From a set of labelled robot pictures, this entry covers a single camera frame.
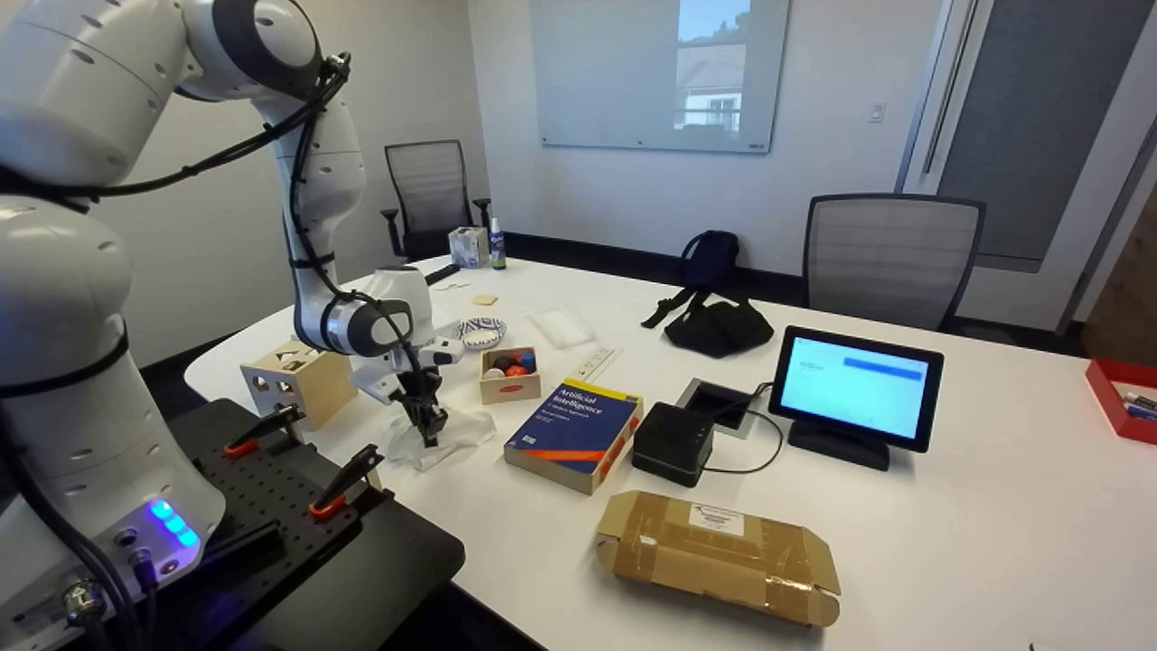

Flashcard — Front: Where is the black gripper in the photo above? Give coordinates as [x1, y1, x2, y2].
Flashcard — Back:
[391, 363, 456, 447]

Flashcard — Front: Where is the white cloth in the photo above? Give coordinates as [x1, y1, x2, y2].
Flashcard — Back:
[383, 403, 497, 475]

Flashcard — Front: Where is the small wooden block box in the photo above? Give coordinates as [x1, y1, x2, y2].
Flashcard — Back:
[476, 342, 546, 405]

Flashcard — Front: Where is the black orange spring clamp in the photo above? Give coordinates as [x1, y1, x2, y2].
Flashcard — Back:
[215, 405, 302, 462]
[302, 442, 391, 523]

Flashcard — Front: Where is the wooden shape sorter cube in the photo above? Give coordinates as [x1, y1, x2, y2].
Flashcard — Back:
[237, 342, 359, 428]

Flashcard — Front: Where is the blue book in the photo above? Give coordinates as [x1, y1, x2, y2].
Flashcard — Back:
[497, 372, 647, 499]

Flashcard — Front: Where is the small black box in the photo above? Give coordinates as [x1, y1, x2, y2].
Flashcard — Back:
[629, 397, 717, 493]

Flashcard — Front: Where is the mesh office chair with armrests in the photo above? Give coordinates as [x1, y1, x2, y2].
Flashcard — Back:
[378, 137, 495, 264]

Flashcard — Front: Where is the black table power grommet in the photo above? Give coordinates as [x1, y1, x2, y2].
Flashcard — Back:
[676, 375, 766, 438]

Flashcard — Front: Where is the brown cardboard box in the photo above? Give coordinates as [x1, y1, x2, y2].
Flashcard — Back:
[590, 487, 845, 634]

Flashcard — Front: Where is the dark backpack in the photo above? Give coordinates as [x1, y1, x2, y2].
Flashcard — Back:
[676, 229, 740, 301]

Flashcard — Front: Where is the glass whiteboard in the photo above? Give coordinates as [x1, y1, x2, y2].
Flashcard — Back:
[532, 0, 796, 158]

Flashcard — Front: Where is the black tablet on stand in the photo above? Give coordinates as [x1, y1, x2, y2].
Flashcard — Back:
[766, 323, 946, 475]

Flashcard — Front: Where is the grey mesh office chair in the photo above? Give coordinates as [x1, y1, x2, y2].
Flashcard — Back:
[800, 193, 986, 333]

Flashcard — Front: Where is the grey door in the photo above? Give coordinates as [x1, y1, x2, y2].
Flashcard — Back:
[901, 0, 1157, 337]

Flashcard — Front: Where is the red box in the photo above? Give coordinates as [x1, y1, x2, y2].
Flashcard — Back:
[1081, 354, 1157, 447]

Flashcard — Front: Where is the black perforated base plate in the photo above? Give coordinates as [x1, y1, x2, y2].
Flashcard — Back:
[142, 395, 467, 651]

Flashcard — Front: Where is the black bag with strap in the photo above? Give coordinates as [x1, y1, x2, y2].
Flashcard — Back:
[638, 287, 777, 363]

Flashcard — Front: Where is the black tablet cable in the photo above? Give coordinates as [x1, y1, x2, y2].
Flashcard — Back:
[701, 382, 790, 478]

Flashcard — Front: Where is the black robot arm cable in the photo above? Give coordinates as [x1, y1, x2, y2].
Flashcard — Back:
[0, 46, 425, 375]

